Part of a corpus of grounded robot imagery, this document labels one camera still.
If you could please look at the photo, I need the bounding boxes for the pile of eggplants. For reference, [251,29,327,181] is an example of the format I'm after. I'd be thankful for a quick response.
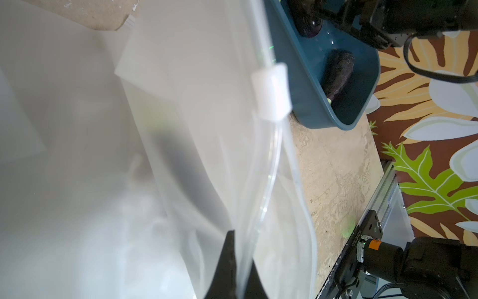
[287,0,355,103]

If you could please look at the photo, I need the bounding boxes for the teal plastic bin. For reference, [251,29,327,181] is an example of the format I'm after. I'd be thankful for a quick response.
[264,1,380,130]

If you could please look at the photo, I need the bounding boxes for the stack of clear bags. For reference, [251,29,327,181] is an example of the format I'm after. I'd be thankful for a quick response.
[1,1,195,299]

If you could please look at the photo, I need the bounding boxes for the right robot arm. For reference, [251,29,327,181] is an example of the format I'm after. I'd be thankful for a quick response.
[312,1,478,84]

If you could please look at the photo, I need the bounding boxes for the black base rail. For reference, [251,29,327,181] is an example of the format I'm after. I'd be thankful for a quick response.
[317,210,478,299]

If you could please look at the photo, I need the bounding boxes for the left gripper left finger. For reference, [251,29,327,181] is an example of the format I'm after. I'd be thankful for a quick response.
[205,230,237,299]

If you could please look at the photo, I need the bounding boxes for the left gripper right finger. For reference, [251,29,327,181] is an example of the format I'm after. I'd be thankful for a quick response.
[244,262,268,299]

